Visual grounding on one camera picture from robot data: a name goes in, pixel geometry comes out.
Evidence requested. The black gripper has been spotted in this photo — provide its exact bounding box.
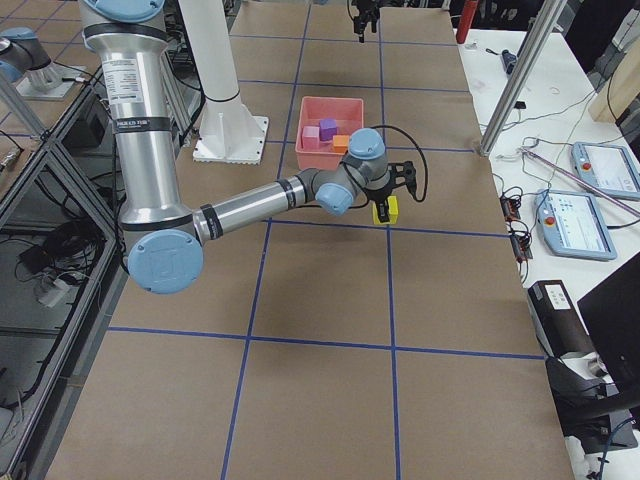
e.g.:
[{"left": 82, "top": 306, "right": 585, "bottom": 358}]
[
  {"left": 364, "top": 161, "right": 417, "bottom": 222},
  {"left": 349, "top": 0, "right": 381, "bottom": 43}
]

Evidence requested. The yellow block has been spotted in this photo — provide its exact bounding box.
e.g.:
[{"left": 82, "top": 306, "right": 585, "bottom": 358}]
[{"left": 372, "top": 195, "right": 399, "bottom": 225}]

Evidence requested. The orange block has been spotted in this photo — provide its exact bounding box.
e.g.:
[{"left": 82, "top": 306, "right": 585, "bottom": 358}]
[{"left": 331, "top": 134, "right": 350, "bottom": 154}]

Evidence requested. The purple block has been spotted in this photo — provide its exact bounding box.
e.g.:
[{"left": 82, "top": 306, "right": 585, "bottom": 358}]
[{"left": 319, "top": 118, "right": 338, "bottom": 142}]

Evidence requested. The pink block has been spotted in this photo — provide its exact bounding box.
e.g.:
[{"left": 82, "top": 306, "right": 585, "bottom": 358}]
[{"left": 301, "top": 125, "right": 320, "bottom": 151}]

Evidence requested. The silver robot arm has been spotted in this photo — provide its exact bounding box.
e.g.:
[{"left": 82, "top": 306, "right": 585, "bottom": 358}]
[
  {"left": 1, "top": 1, "right": 383, "bottom": 92},
  {"left": 79, "top": 1, "right": 428, "bottom": 294}
]

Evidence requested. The pink plastic bin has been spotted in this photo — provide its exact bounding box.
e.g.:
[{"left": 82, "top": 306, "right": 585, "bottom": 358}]
[{"left": 295, "top": 96, "right": 364, "bottom": 170}]

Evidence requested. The red cylinder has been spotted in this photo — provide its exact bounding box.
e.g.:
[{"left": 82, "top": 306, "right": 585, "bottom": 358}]
[{"left": 456, "top": 0, "right": 478, "bottom": 44}]

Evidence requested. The lower teach pendant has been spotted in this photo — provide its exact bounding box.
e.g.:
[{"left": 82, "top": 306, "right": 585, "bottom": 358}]
[{"left": 536, "top": 189, "right": 617, "bottom": 261}]

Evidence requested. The teach pendant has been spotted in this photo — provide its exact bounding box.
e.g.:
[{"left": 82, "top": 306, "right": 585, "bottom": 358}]
[
  {"left": 536, "top": 189, "right": 617, "bottom": 261},
  {"left": 571, "top": 142, "right": 639, "bottom": 200}
]

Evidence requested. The black box with label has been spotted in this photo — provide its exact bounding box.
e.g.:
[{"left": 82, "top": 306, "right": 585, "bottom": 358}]
[{"left": 527, "top": 280, "right": 595, "bottom": 358}]

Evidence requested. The upper teach pendant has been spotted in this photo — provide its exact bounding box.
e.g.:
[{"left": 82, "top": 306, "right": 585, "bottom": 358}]
[{"left": 571, "top": 142, "right": 639, "bottom": 200}]

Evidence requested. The metal rod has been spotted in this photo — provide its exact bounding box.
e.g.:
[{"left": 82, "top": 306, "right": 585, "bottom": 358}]
[{"left": 521, "top": 147, "right": 640, "bottom": 219}]

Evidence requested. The black monitor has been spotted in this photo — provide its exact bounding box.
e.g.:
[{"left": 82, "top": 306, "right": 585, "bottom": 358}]
[{"left": 578, "top": 254, "right": 639, "bottom": 387}]

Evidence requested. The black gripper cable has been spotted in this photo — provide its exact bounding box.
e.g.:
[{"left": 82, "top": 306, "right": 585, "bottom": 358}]
[{"left": 349, "top": 124, "right": 429, "bottom": 210}]

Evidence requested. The white camera post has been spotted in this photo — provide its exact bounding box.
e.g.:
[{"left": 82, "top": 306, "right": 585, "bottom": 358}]
[{"left": 179, "top": 0, "right": 269, "bottom": 164}]

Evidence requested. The aluminium frame post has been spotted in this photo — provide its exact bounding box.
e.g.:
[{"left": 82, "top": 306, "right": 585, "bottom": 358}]
[{"left": 479, "top": 0, "right": 567, "bottom": 157}]

